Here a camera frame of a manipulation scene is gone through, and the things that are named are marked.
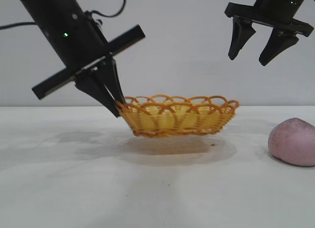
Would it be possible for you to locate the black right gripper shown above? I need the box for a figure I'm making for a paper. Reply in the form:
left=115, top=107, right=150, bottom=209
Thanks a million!
left=224, top=0, right=315, bottom=66

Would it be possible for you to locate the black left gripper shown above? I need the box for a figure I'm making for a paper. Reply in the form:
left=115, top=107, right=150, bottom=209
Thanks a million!
left=14, top=0, right=146, bottom=118

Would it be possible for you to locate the yellow woven plastic basket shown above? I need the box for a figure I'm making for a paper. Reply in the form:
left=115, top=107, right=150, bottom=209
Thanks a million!
left=115, top=94, right=240, bottom=138

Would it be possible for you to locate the pink peach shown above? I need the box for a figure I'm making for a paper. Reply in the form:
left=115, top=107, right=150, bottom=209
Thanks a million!
left=268, top=117, right=315, bottom=167

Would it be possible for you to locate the black cable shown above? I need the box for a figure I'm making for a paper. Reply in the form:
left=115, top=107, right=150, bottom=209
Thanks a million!
left=0, top=22, right=38, bottom=31
left=76, top=0, right=127, bottom=18

